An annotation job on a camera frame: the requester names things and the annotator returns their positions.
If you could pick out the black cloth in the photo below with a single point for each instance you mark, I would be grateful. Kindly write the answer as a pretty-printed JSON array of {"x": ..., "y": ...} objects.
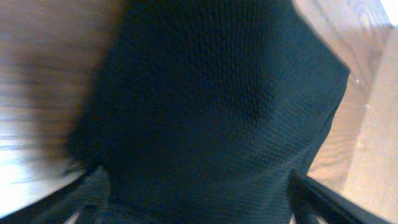
[{"x": 202, "y": 109}]

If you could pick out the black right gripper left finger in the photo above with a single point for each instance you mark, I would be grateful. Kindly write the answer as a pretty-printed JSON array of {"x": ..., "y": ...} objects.
[{"x": 88, "y": 196}]

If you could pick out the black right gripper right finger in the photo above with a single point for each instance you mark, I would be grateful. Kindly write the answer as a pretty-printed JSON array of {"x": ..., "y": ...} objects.
[{"x": 311, "y": 200}]

